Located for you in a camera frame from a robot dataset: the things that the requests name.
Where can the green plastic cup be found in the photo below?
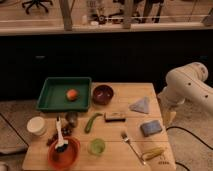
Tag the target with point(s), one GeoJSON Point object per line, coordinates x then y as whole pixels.
{"type": "Point", "coordinates": [96, 147]}

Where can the white handled dish brush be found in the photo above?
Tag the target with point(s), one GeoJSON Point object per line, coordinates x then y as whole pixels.
{"type": "Point", "coordinates": [62, 144]}

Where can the orange bowl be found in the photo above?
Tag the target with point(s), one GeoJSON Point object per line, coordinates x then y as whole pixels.
{"type": "Point", "coordinates": [66, 159]}

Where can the black office chair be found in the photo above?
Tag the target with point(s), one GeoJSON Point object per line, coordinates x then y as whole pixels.
{"type": "Point", "coordinates": [28, 4]}

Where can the green plastic tray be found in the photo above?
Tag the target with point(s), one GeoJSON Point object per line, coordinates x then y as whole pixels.
{"type": "Point", "coordinates": [53, 94]}

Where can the orange tomato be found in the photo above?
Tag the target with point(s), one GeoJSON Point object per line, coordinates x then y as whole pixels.
{"type": "Point", "coordinates": [72, 94]}

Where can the black board eraser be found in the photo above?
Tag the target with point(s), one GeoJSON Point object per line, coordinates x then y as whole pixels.
{"type": "Point", "coordinates": [114, 117]}

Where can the dark grape bunch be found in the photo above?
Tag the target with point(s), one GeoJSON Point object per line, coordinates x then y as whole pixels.
{"type": "Point", "coordinates": [66, 131]}

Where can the white round container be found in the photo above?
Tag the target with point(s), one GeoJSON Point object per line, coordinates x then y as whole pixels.
{"type": "Point", "coordinates": [37, 126]}

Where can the green chili pepper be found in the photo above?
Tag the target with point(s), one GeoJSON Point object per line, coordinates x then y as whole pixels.
{"type": "Point", "coordinates": [89, 124]}

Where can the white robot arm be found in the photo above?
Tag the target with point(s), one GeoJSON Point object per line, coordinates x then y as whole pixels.
{"type": "Point", "coordinates": [186, 82]}

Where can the grey triangular cloth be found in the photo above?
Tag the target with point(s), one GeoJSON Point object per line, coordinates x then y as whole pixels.
{"type": "Point", "coordinates": [141, 106]}

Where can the purple bowl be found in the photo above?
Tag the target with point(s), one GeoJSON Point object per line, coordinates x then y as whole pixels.
{"type": "Point", "coordinates": [102, 94]}

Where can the small metal cup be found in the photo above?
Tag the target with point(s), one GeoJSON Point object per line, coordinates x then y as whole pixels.
{"type": "Point", "coordinates": [72, 118]}

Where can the blue sponge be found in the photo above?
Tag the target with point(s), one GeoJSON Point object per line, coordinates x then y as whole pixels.
{"type": "Point", "coordinates": [151, 128]}

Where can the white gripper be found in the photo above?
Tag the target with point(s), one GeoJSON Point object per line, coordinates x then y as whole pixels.
{"type": "Point", "coordinates": [168, 112]}

